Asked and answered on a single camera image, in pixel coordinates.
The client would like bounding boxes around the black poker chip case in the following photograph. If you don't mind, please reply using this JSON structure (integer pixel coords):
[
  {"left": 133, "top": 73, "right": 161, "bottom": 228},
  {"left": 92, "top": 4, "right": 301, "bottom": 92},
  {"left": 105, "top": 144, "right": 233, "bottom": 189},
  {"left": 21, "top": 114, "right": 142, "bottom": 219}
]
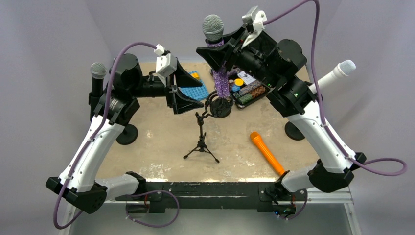
[{"left": 210, "top": 23, "right": 293, "bottom": 110}]

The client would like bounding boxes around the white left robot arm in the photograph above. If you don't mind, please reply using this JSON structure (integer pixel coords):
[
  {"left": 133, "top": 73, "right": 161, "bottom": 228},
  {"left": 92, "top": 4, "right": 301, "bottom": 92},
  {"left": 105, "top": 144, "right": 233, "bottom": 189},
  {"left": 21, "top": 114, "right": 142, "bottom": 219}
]
[{"left": 46, "top": 53, "right": 203, "bottom": 214}]

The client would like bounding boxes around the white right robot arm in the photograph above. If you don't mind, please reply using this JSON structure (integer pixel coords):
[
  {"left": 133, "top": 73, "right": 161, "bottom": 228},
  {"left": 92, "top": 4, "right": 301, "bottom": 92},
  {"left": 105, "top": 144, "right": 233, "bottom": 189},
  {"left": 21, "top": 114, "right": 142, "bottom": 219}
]
[{"left": 196, "top": 28, "right": 366, "bottom": 199}]

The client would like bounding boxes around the yellow lego brick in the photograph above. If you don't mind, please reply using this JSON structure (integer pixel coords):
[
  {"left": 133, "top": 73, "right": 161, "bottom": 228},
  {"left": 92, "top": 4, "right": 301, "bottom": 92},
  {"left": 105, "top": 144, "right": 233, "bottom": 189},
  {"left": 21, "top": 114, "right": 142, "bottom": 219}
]
[{"left": 191, "top": 72, "right": 201, "bottom": 81}]

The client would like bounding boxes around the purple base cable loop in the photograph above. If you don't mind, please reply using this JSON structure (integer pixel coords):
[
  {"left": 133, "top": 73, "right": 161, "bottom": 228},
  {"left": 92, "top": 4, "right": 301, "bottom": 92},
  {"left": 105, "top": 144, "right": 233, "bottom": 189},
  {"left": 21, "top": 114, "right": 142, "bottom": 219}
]
[{"left": 125, "top": 189, "right": 181, "bottom": 228}]

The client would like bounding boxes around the black shock-mount stand right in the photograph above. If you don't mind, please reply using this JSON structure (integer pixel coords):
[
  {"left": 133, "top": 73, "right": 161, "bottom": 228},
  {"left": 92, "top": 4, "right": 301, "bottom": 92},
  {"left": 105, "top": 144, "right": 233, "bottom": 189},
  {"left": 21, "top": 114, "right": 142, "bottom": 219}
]
[{"left": 284, "top": 122, "right": 305, "bottom": 141}]

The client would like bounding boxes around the blue lego baseplate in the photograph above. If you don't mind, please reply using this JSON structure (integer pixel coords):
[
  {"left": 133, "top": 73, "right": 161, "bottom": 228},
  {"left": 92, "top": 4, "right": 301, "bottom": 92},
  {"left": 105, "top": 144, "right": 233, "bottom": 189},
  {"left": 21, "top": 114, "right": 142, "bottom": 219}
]
[{"left": 180, "top": 70, "right": 209, "bottom": 101}]

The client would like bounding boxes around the black table front rail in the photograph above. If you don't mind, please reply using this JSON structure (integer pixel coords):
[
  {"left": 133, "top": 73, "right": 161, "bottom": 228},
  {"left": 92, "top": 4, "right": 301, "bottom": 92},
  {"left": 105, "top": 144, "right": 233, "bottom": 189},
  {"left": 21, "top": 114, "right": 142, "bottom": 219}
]
[{"left": 115, "top": 182, "right": 306, "bottom": 213}]

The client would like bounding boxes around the orange microphone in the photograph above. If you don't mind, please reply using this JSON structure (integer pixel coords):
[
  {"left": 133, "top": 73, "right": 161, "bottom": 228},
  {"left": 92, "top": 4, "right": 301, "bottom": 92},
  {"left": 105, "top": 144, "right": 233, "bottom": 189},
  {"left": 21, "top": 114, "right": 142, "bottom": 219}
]
[{"left": 250, "top": 132, "right": 285, "bottom": 176}]

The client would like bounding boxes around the black round-base mic stand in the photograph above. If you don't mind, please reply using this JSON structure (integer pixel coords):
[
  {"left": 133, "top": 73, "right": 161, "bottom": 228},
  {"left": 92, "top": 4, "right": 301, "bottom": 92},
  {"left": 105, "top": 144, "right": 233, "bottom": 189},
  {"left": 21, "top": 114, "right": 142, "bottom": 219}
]
[{"left": 210, "top": 98, "right": 233, "bottom": 118}]

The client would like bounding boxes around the purple glitter microphone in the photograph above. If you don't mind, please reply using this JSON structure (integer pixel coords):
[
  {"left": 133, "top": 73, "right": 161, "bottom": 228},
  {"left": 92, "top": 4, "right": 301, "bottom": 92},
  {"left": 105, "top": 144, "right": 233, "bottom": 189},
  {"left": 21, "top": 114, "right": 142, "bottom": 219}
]
[{"left": 202, "top": 14, "right": 231, "bottom": 99}]

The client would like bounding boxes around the black microphone silver grille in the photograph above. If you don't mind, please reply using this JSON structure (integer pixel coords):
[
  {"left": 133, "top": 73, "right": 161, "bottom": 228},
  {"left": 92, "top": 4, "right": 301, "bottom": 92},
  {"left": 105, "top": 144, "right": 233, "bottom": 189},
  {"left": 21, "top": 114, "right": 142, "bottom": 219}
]
[{"left": 89, "top": 62, "right": 107, "bottom": 114}]

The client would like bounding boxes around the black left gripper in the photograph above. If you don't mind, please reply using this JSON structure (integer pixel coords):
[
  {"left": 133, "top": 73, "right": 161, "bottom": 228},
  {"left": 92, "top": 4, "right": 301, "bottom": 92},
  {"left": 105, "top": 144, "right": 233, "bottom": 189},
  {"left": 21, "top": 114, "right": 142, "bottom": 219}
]
[{"left": 129, "top": 57, "right": 204, "bottom": 113}]

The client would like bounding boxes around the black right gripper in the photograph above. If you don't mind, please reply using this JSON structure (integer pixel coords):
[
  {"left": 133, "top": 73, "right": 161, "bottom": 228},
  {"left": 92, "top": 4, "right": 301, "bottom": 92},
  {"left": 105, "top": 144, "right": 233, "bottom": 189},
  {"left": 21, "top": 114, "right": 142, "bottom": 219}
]
[{"left": 197, "top": 23, "right": 279, "bottom": 89}]

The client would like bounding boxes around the black round-base stand left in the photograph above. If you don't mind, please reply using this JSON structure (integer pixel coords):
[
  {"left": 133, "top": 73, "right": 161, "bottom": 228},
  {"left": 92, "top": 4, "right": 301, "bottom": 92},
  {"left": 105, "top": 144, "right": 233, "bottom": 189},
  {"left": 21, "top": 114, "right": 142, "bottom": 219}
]
[{"left": 89, "top": 93, "right": 139, "bottom": 145}]

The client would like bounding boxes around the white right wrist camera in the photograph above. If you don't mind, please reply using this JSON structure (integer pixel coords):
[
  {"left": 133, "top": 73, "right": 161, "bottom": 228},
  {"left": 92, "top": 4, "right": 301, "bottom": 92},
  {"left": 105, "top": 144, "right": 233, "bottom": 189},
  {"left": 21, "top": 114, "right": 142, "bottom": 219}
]
[{"left": 241, "top": 6, "right": 267, "bottom": 48}]

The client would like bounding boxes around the black tripod shock-mount stand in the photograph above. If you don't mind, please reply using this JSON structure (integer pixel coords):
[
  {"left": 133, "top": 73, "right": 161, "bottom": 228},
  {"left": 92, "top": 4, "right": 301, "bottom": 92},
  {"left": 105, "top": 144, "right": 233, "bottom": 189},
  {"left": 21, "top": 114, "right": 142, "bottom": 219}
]
[{"left": 183, "top": 91, "right": 232, "bottom": 164}]

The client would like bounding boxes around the white microphone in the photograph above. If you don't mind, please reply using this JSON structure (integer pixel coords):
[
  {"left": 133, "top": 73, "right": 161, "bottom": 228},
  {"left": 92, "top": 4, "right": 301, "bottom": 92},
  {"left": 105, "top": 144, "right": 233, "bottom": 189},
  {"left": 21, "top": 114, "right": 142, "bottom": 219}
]
[{"left": 318, "top": 60, "right": 356, "bottom": 91}]

